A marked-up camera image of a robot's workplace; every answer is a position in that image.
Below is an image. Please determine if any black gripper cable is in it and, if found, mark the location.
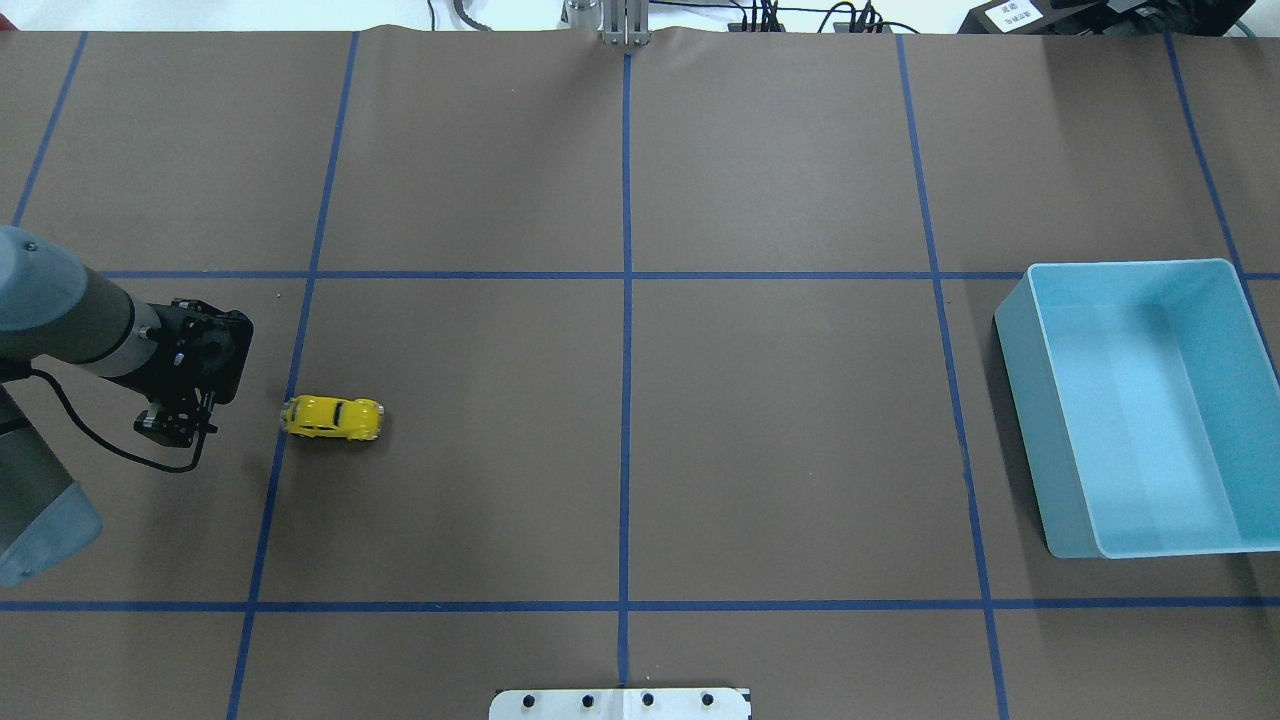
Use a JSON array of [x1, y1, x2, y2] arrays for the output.
[[28, 368, 211, 475]]

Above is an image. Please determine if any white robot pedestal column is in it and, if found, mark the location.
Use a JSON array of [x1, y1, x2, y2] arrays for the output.
[[488, 687, 753, 719]]

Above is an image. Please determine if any light blue plastic bin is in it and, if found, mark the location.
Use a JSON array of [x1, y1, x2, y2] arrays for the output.
[[995, 258, 1279, 559]]

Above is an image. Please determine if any yellow beetle toy car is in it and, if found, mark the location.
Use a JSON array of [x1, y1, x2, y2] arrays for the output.
[[280, 395, 385, 442]]

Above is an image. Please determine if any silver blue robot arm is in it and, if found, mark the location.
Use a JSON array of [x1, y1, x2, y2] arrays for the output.
[[1, 225, 255, 588]]

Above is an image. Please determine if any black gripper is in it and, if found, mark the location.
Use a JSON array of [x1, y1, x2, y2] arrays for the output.
[[134, 299, 253, 448]]

